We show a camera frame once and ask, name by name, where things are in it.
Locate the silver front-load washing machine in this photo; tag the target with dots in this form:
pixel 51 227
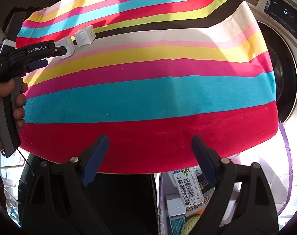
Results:
pixel 277 20

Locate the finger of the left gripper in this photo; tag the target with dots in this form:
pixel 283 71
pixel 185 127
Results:
pixel 36 65
pixel 56 51

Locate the white barcode box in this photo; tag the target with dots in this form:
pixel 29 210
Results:
pixel 188 186

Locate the white printed cube box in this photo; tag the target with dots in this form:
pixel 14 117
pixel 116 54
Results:
pixel 85 36

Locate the striped colourful tablecloth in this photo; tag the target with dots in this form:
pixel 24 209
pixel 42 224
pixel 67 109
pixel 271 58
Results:
pixel 157 73

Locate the plain white cube box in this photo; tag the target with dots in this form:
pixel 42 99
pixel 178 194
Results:
pixel 68 44

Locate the teal small box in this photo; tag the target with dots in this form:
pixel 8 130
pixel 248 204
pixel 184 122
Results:
pixel 176 224

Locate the green round sponge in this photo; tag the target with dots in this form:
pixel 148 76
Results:
pixel 189 225

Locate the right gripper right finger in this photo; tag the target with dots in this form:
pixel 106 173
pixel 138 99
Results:
pixel 255 211

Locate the purple storage bin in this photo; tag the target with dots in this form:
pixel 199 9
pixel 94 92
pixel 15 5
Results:
pixel 280 185

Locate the small white box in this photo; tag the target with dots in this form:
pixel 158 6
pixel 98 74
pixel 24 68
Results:
pixel 175 205

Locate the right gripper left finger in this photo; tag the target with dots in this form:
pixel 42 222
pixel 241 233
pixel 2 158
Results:
pixel 56 202

